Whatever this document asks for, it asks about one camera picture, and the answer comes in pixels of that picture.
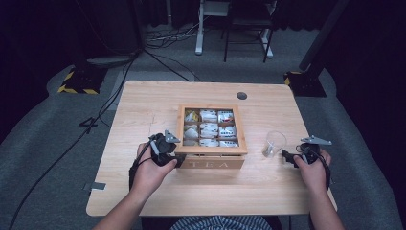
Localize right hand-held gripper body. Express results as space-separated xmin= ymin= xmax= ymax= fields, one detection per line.
xmin=295 ymin=135 xmax=333 ymax=167

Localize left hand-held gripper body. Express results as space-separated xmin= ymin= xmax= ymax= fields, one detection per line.
xmin=147 ymin=128 xmax=182 ymax=168

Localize clear glass cup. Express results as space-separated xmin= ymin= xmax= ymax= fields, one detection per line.
xmin=261 ymin=130 xmax=288 ymax=159

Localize wooden tea box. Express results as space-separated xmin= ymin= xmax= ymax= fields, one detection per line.
xmin=174 ymin=103 xmax=249 ymax=170

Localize person's right hand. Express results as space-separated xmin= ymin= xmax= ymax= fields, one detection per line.
xmin=292 ymin=149 xmax=332 ymax=196

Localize person's left hand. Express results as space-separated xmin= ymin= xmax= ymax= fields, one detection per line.
xmin=131 ymin=142 xmax=178 ymax=196

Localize assorted tea bag packets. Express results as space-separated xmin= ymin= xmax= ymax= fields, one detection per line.
xmin=184 ymin=108 xmax=239 ymax=149

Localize black stand base yellow stripes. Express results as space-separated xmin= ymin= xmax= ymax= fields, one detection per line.
xmin=56 ymin=64 xmax=108 ymax=96
xmin=283 ymin=70 xmax=327 ymax=98

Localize person's striped clothing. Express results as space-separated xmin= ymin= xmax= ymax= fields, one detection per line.
xmin=169 ymin=215 xmax=273 ymax=230

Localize grey tape strip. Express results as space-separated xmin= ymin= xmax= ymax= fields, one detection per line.
xmin=82 ymin=181 xmax=107 ymax=192

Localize black tape floor mark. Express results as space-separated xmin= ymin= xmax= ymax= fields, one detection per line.
xmin=79 ymin=116 xmax=99 ymax=135

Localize black slanted stand pole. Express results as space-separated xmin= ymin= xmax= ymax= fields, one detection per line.
xmin=298 ymin=0 xmax=351 ymax=73

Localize black metal chair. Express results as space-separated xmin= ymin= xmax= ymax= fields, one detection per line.
xmin=222 ymin=0 xmax=278 ymax=64

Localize right hand-held gripper black cable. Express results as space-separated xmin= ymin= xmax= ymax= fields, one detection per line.
xmin=314 ymin=149 xmax=332 ymax=192

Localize hand-held gripper black cable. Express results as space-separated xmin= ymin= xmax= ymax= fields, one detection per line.
xmin=314 ymin=149 xmax=332 ymax=192
xmin=128 ymin=137 xmax=158 ymax=190

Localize left hand-held gripper black cable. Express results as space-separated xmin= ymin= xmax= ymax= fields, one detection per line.
xmin=128 ymin=137 xmax=158 ymax=190

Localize long black floor cable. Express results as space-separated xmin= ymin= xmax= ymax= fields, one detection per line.
xmin=7 ymin=52 xmax=139 ymax=230

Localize bundle of floor cables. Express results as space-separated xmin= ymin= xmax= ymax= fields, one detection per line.
xmin=145 ymin=22 xmax=205 ymax=51

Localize white desk frame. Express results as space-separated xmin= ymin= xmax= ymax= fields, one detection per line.
xmin=194 ymin=0 xmax=275 ymax=59

